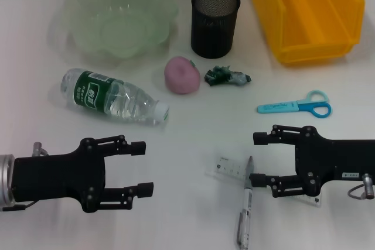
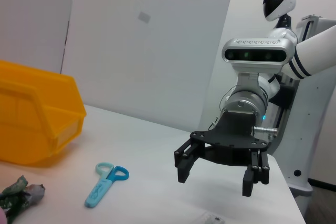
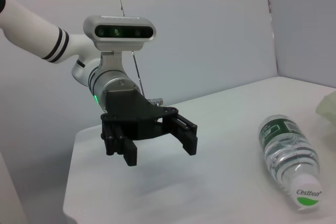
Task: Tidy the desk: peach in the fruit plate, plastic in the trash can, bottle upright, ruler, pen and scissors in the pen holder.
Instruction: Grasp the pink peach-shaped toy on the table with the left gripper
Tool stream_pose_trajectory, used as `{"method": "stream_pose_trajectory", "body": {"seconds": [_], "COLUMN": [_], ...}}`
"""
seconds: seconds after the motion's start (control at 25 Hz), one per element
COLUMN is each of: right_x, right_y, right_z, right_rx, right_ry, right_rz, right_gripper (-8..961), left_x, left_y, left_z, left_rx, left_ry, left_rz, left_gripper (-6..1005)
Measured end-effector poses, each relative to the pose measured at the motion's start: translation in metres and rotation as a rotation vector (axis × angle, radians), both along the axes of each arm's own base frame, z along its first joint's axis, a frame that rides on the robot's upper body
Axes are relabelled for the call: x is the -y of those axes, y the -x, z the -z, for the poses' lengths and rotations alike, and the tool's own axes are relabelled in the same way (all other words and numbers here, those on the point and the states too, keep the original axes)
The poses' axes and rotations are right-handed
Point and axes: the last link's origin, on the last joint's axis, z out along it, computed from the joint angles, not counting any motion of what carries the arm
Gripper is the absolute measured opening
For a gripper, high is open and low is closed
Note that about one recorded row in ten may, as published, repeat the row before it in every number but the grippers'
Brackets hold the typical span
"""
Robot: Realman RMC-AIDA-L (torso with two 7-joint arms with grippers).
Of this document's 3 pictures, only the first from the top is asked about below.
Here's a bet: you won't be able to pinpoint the water bottle green label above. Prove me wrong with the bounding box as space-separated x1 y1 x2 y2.
60 67 170 126

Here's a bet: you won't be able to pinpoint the right gripper connector cable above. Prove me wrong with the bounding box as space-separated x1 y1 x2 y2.
347 173 375 201

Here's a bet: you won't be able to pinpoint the blue scissors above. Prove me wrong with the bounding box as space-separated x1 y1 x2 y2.
257 90 333 119

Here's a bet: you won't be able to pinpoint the gripper connector cable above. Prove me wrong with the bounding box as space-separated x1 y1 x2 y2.
347 173 375 201
1 141 49 212

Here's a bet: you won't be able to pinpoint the pink peach toy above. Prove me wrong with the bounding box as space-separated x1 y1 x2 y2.
163 56 202 95

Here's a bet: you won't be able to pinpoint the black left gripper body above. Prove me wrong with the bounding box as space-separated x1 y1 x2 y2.
13 137 107 214

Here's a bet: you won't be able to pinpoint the black mesh pen holder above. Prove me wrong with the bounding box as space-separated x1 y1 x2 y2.
190 0 241 59

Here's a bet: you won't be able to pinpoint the green translucent fruit plate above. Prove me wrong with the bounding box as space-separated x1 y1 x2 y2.
48 0 180 64

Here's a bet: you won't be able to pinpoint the silver white pen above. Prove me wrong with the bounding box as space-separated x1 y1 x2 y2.
236 155 255 249

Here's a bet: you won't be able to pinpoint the yellow plastic bin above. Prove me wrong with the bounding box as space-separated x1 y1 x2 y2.
251 0 366 64

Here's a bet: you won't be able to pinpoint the green plastic wrapper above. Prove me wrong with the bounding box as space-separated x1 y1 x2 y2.
204 64 253 87

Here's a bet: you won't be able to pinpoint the transparent plastic ruler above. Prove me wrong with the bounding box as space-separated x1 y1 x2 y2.
204 153 323 208

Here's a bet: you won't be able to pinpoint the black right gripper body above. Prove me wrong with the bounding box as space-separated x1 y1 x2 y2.
294 125 375 198

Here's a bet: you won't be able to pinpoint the left gripper connector cable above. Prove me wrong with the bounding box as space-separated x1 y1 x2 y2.
1 141 49 212

